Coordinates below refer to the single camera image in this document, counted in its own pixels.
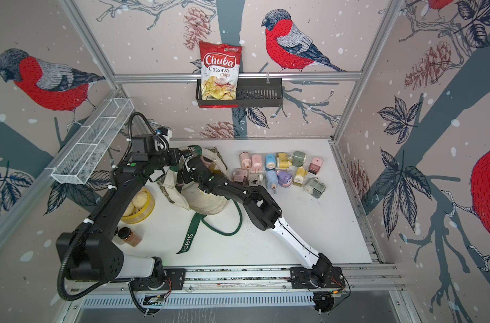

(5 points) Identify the cream green-handled tote bag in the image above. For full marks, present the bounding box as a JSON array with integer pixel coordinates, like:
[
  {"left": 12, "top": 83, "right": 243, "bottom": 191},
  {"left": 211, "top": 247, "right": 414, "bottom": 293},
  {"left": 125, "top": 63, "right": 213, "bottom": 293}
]
[{"left": 158, "top": 144, "right": 244, "bottom": 255}]

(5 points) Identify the pink black-faced pencil sharpener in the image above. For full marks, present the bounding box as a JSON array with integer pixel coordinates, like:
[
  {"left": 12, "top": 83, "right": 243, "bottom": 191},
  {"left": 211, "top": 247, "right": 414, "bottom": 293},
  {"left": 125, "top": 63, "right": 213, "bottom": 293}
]
[{"left": 232, "top": 169, "right": 249, "bottom": 186}]

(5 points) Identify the cream pencil sharpener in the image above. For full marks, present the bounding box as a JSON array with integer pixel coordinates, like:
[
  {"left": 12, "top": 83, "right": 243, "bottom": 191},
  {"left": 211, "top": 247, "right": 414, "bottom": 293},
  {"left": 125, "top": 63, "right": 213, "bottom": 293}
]
[{"left": 248, "top": 173, "right": 265, "bottom": 187}]

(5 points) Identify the light blue pencil sharpener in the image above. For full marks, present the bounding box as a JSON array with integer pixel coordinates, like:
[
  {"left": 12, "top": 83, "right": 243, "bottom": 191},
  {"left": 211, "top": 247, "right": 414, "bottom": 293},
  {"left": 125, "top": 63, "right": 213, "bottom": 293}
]
[{"left": 266, "top": 170, "right": 279, "bottom": 194}]

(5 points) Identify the pink square pencil sharpener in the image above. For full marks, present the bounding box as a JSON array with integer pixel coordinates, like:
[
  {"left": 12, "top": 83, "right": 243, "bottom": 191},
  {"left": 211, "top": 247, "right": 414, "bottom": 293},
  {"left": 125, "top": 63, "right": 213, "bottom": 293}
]
[{"left": 308, "top": 157, "right": 324, "bottom": 175}]

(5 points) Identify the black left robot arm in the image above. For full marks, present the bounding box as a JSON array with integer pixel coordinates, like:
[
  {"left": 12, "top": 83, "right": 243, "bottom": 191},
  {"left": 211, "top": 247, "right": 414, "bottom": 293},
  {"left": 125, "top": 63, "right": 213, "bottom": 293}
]
[{"left": 55, "top": 127, "right": 182, "bottom": 301}]

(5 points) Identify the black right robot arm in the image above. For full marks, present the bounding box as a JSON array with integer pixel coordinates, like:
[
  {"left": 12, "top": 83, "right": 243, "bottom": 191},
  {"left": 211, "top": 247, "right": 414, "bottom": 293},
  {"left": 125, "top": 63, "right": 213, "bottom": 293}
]
[{"left": 180, "top": 158, "right": 343, "bottom": 289}]

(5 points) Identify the pink dark-faced pencil sharpener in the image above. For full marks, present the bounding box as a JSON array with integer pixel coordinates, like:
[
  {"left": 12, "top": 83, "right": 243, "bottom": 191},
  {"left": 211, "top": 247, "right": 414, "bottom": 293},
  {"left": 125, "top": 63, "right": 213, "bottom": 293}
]
[{"left": 201, "top": 156, "right": 214, "bottom": 168}]

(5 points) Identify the yellow bowl with buns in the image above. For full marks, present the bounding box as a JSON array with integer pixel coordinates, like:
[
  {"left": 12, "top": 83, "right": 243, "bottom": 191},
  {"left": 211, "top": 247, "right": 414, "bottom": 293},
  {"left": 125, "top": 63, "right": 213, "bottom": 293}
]
[{"left": 121, "top": 188, "right": 155, "bottom": 224}]

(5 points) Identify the brown spice jar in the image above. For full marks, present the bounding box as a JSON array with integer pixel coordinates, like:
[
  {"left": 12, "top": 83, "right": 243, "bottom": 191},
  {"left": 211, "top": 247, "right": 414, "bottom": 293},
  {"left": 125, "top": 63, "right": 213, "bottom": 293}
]
[{"left": 117, "top": 227, "right": 142, "bottom": 247}]

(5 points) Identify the red Chuba cassava chips bag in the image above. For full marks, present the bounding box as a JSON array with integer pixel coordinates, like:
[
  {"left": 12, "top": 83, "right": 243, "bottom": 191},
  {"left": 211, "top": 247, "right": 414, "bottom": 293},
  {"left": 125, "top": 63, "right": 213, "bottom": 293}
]
[{"left": 199, "top": 41, "right": 242, "bottom": 101}]

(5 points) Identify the white wire mesh shelf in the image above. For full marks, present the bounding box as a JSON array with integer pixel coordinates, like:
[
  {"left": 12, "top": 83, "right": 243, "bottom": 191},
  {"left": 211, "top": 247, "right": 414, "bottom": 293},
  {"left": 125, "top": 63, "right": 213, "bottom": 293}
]
[{"left": 51, "top": 98, "right": 134, "bottom": 184}]

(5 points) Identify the black wire wall basket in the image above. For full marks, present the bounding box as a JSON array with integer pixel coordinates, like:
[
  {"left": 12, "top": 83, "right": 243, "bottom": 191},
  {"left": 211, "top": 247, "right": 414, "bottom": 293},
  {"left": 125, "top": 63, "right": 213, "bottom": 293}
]
[{"left": 195, "top": 78, "right": 283, "bottom": 108}]

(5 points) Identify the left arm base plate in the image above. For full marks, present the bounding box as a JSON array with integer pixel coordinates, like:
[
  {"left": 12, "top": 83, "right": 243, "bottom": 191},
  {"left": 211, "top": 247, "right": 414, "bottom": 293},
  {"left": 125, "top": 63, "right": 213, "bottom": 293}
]
[{"left": 130, "top": 268, "right": 187, "bottom": 292}]

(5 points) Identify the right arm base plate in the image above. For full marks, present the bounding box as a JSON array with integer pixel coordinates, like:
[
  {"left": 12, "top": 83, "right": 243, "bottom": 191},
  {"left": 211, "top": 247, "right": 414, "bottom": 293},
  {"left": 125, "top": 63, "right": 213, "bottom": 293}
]
[{"left": 288, "top": 266, "right": 347, "bottom": 290}]

